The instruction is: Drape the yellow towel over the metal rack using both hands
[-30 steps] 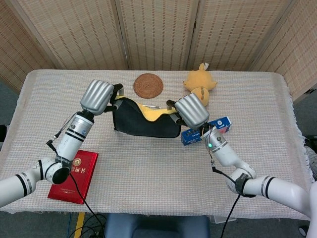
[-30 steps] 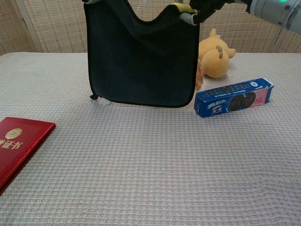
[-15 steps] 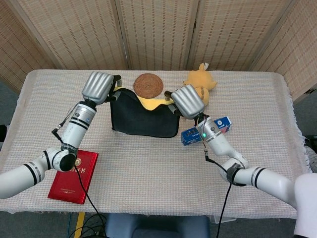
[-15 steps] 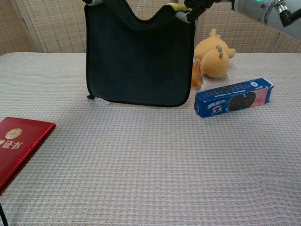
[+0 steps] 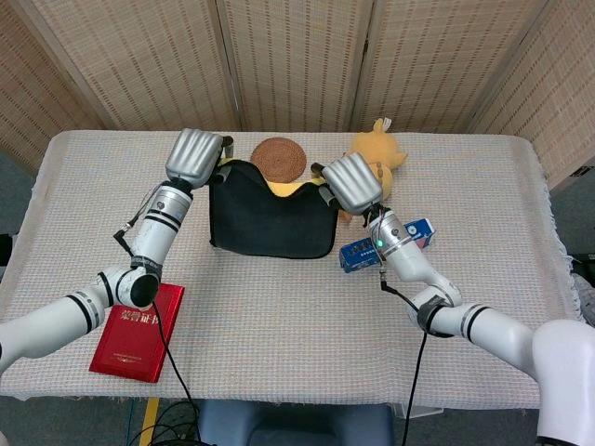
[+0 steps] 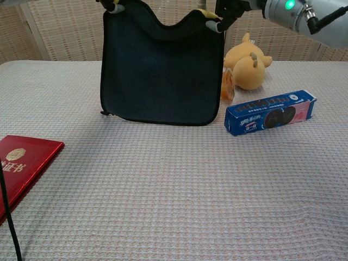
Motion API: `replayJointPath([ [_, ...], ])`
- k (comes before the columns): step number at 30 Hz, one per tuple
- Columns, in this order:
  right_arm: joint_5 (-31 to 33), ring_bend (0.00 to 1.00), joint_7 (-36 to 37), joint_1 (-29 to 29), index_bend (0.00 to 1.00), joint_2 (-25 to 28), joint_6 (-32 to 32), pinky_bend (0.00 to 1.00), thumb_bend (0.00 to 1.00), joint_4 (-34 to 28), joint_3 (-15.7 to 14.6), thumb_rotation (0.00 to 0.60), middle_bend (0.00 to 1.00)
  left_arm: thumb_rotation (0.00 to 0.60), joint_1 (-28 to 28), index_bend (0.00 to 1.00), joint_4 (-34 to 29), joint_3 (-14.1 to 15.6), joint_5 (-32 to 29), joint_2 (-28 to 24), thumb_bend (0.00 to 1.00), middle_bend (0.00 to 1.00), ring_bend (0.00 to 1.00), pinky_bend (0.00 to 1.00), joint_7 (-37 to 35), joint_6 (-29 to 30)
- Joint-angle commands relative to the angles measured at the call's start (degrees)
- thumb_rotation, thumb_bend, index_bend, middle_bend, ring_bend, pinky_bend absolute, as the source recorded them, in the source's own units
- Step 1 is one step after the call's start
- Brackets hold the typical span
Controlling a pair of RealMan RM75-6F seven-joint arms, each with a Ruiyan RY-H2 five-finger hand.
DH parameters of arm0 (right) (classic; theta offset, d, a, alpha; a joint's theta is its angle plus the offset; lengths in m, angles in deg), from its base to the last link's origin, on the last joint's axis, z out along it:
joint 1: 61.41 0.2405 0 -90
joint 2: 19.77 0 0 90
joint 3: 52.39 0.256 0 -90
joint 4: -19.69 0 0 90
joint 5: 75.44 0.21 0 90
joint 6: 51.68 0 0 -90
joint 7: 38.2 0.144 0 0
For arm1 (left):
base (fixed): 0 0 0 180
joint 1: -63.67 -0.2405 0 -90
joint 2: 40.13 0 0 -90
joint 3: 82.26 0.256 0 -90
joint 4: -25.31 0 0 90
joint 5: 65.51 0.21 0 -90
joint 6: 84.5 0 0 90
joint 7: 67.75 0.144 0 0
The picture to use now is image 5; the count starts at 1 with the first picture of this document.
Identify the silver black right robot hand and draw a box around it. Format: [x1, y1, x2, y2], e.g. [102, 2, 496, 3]
[310, 153, 385, 216]

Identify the yellow plush toy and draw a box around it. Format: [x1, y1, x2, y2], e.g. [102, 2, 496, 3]
[342, 118, 410, 205]

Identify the red certificate book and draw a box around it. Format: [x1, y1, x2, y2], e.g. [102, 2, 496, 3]
[88, 281, 186, 385]

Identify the yellow cloth with black trim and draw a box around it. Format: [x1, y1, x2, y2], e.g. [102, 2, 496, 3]
[207, 156, 339, 260]

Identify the blue cookie box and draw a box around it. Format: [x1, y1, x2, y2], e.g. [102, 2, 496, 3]
[338, 217, 436, 275]

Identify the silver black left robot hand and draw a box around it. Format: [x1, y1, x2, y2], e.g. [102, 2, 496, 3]
[165, 128, 235, 190]

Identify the white waffle tablecloth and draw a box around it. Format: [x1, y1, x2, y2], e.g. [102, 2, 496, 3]
[0, 129, 585, 410]

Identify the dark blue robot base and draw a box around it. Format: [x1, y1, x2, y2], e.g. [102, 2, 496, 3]
[197, 400, 396, 446]

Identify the woven folding screen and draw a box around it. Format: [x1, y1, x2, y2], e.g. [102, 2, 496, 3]
[0, 0, 595, 185]

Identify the black cable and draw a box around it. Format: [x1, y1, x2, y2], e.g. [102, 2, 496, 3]
[378, 264, 430, 446]
[113, 183, 204, 446]

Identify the brown woven round coaster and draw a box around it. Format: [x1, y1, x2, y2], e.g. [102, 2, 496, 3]
[251, 138, 309, 183]

